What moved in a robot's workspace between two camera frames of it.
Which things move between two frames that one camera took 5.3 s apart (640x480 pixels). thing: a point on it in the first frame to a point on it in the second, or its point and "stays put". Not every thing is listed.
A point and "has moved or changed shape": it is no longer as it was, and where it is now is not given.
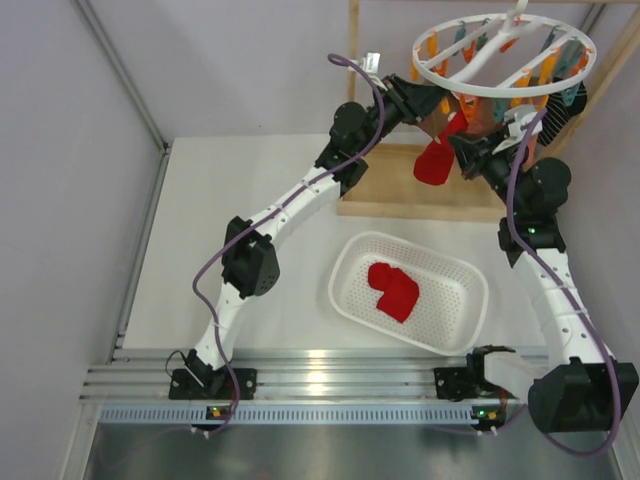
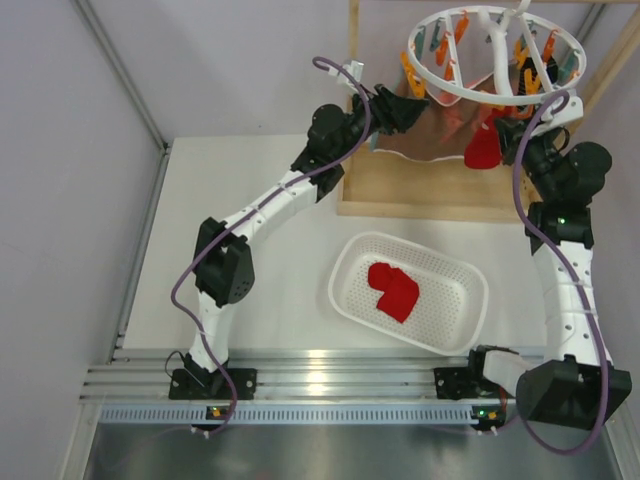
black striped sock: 558,113 has moved or changed shape
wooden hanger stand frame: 383,184 stays put
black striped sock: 578,103 has moved or changed shape
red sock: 400,292 stays put
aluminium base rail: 132,386 stays put
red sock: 435,164 has moved or changed shape
